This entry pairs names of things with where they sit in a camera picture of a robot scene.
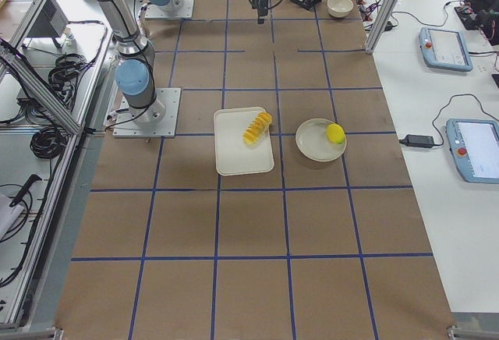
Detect cream rectangular tray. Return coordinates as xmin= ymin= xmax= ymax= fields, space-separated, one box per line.
xmin=214 ymin=106 xmax=274 ymax=176

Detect cream round plate with lemon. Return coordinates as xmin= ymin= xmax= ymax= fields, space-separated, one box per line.
xmin=296 ymin=119 xmax=347 ymax=162

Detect cream bowl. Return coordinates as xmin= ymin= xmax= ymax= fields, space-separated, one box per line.
xmin=327 ymin=0 xmax=354 ymax=19

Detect near teach pendant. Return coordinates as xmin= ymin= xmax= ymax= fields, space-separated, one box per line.
xmin=445 ymin=119 xmax=498 ymax=184

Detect grey electronics box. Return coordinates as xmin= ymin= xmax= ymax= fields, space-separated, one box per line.
xmin=27 ymin=0 xmax=69 ymax=49

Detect yellow lemon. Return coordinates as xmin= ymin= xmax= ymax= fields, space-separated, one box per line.
xmin=326 ymin=123 xmax=346 ymax=144

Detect teach pendant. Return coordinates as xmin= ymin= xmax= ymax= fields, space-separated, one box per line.
xmin=419 ymin=27 xmax=473 ymax=72
xmin=445 ymin=119 xmax=498 ymax=184

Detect sliced yellow bread loaf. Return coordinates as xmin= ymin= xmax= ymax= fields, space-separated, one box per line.
xmin=242 ymin=112 xmax=272 ymax=145

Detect aluminium frame post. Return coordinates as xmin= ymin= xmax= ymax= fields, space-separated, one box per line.
xmin=365 ymin=0 xmax=398 ymax=55

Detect far teach pendant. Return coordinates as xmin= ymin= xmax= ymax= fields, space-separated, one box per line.
xmin=419 ymin=27 xmax=473 ymax=72

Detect coiled black cables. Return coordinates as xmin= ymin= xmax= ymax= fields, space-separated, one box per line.
xmin=48 ymin=53 xmax=91 ymax=91

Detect black power adapter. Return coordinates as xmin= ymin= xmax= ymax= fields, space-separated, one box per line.
xmin=399 ymin=134 xmax=435 ymax=148

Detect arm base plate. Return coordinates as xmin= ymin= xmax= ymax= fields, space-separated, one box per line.
xmin=112 ymin=87 xmax=182 ymax=138
xmin=145 ymin=0 xmax=195 ymax=20

